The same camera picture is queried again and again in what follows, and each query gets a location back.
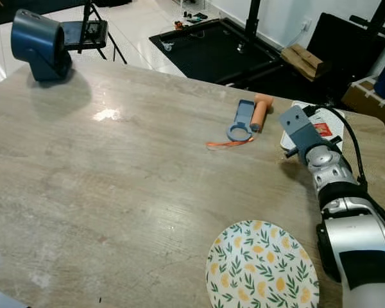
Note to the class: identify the black bench pad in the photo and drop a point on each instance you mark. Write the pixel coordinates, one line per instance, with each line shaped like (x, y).
(343, 45)

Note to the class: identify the dark blue tabletop projector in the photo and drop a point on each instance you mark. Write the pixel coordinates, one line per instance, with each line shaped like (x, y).
(38, 43)

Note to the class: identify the lemon leaf patterned plate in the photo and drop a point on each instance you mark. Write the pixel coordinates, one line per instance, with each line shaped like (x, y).
(263, 266)

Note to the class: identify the orange cylinder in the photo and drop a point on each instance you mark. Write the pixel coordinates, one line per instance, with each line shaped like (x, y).
(260, 112)

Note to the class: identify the brown cardboard box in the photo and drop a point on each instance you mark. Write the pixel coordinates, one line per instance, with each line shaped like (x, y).
(369, 101)

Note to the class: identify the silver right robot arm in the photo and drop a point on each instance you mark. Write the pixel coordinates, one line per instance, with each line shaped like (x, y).
(356, 237)

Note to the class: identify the light wooden table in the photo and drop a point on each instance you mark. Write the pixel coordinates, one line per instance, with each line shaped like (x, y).
(122, 192)

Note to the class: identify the white rectangular tray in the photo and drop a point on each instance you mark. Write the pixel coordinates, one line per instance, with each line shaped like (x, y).
(333, 144)

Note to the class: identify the brown wooden block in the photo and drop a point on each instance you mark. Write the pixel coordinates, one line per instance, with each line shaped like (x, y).
(305, 61)

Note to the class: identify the small red packet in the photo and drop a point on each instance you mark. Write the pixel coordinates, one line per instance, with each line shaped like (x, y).
(323, 129)

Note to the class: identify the black rack post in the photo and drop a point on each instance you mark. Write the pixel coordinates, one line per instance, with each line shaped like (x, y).
(251, 16)
(382, 16)

